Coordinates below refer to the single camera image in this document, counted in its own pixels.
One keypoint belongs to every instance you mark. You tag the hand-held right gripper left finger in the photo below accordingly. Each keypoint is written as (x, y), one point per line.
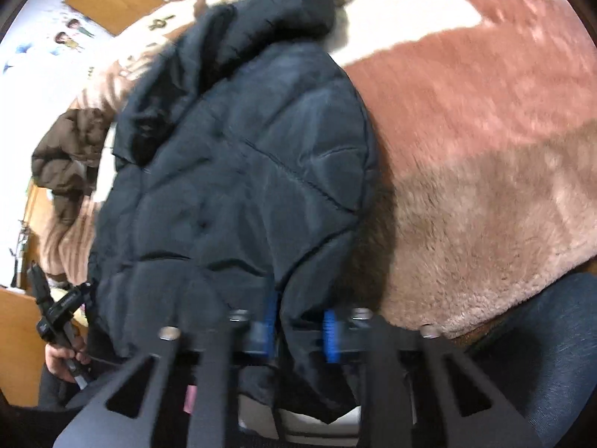
(270, 326)

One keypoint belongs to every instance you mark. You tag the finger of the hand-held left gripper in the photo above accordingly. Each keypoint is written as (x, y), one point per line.
(39, 287)

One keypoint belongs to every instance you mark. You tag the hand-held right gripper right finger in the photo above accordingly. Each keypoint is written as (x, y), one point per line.
(330, 336)

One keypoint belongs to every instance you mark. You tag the black puffer jacket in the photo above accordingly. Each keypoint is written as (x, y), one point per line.
(233, 172)

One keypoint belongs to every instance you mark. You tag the person's left hand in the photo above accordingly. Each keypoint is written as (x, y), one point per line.
(58, 360)

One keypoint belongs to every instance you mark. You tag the brown puffer jacket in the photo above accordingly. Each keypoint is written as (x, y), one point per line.
(65, 149)

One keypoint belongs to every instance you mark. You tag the person's right leg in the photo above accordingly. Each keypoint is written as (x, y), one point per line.
(536, 359)

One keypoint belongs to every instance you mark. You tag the brown printed fleece blanket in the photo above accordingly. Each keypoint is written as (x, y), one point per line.
(489, 126)

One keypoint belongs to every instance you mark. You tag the wooden bed frame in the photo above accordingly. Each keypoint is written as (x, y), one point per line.
(18, 336)

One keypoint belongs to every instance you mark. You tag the blue wall sticker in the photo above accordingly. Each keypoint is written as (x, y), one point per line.
(16, 56)

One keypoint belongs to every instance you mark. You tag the cartoon wall poster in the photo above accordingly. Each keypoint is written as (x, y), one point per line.
(73, 32)

